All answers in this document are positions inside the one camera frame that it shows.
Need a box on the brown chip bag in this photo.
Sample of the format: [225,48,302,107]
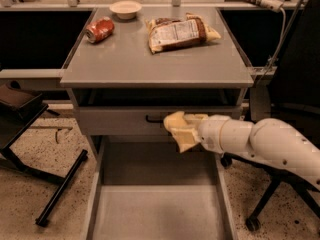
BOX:
[146,13,221,54]

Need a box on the black stand with tray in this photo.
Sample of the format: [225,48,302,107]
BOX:
[0,80,89,228]

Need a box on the black office chair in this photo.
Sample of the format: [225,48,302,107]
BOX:
[220,0,320,233]

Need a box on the grey drawer cabinet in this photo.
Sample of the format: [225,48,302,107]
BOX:
[59,5,255,240]

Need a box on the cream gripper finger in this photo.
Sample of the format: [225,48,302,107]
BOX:
[183,114,208,124]
[172,126,200,153]

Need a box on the open grey middle drawer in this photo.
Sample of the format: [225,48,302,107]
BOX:
[80,137,239,240]

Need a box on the closed grey upper drawer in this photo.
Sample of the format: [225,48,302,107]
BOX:
[74,106,242,136]

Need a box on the red soda can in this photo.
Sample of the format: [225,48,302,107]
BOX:
[85,17,115,43]

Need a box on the white paper bowl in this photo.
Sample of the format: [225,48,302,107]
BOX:
[109,1,142,20]

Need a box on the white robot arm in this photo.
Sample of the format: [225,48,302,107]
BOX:
[164,111,320,189]

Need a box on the yellow sponge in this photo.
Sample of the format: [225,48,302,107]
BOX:
[163,111,186,132]

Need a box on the white power cable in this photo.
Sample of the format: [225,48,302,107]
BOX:
[254,7,288,85]

